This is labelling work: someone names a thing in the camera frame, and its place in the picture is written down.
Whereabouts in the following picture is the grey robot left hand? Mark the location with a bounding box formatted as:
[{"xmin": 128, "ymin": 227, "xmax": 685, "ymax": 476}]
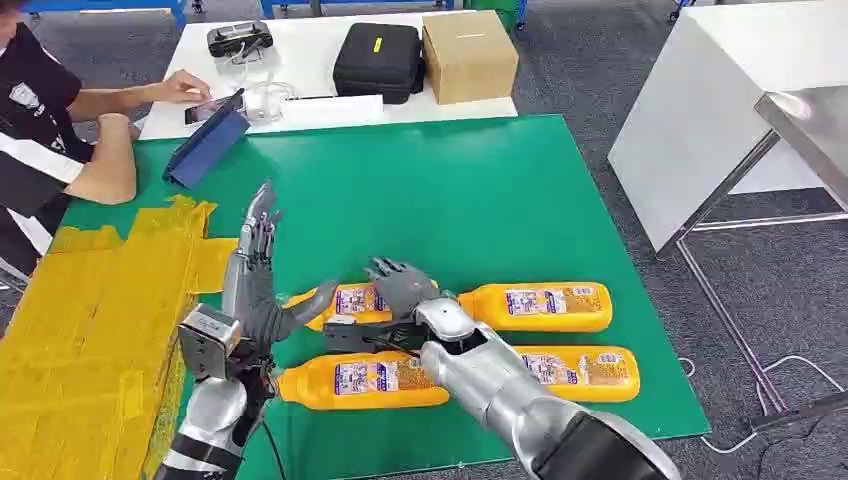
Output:
[{"xmin": 221, "ymin": 180, "xmax": 340, "ymax": 356}]

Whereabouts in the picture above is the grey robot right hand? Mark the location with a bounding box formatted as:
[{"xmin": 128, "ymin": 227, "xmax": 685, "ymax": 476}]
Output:
[{"xmin": 364, "ymin": 257, "xmax": 442, "ymax": 320}]

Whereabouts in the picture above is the orange drink bottle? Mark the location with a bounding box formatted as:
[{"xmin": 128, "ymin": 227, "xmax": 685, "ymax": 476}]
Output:
[
  {"xmin": 515, "ymin": 345, "xmax": 642, "ymax": 405},
  {"xmin": 274, "ymin": 351, "xmax": 453, "ymax": 412},
  {"xmin": 283, "ymin": 280, "xmax": 442, "ymax": 333},
  {"xmin": 455, "ymin": 282, "xmax": 614, "ymax": 334}
]

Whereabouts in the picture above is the green mat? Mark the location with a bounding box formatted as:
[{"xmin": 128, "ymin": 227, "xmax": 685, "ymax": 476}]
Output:
[{"xmin": 59, "ymin": 114, "xmax": 711, "ymax": 480}]

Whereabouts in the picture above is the blue tablet case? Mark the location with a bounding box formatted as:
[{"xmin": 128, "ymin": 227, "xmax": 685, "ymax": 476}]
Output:
[{"xmin": 162, "ymin": 89, "xmax": 252, "ymax": 191}]

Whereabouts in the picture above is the smartphone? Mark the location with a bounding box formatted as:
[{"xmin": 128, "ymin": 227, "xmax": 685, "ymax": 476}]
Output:
[{"xmin": 184, "ymin": 95, "xmax": 237, "ymax": 126}]

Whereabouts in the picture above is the black carrying case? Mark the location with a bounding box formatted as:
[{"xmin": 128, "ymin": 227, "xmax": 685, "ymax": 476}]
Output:
[{"xmin": 332, "ymin": 23, "xmax": 427, "ymax": 106}]

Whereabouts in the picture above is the person's left hand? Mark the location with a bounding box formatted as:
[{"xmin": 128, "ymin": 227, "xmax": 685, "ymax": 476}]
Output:
[{"xmin": 157, "ymin": 68, "xmax": 213, "ymax": 106}]

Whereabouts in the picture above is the cardboard box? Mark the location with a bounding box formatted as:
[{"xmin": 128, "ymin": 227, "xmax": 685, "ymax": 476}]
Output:
[{"xmin": 421, "ymin": 9, "xmax": 520, "ymax": 107}]

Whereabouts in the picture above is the white table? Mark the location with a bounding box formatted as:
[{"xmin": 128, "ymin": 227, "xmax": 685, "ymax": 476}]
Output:
[{"xmin": 137, "ymin": 9, "xmax": 519, "ymax": 142}]

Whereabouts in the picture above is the person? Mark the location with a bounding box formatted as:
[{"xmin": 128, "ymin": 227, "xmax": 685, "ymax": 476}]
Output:
[{"xmin": 0, "ymin": 0, "xmax": 137, "ymax": 280}]

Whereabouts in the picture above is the green crate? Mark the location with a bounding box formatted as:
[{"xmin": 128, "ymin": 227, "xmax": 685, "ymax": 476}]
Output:
[{"xmin": 463, "ymin": 0, "xmax": 529, "ymax": 33}]

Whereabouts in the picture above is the white board panel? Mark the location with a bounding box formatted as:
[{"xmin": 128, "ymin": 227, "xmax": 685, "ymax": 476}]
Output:
[{"xmin": 607, "ymin": 0, "xmax": 848, "ymax": 255}]

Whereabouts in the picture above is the steel bench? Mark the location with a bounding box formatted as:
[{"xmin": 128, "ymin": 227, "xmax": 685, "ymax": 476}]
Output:
[{"xmin": 654, "ymin": 84, "xmax": 848, "ymax": 433}]

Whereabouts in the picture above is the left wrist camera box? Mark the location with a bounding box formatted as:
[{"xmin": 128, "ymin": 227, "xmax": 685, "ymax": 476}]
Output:
[{"xmin": 177, "ymin": 302, "xmax": 244, "ymax": 383}]

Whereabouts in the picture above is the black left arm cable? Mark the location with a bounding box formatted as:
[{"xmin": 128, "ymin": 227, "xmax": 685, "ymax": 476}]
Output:
[{"xmin": 260, "ymin": 419, "xmax": 287, "ymax": 480}]

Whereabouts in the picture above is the coiled clear cable bundle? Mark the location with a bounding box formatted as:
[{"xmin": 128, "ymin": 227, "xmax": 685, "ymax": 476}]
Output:
[{"xmin": 241, "ymin": 80, "xmax": 297, "ymax": 125}]

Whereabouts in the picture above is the blue metal frame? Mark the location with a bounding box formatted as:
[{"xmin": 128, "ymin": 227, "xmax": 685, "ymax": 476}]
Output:
[
  {"xmin": 23, "ymin": 0, "xmax": 189, "ymax": 28},
  {"xmin": 258, "ymin": 0, "xmax": 458, "ymax": 20}
]

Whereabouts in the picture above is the white floor cable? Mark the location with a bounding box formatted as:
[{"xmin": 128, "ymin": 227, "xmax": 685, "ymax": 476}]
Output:
[{"xmin": 678, "ymin": 354, "xmax": 847, "ymax": 456}]

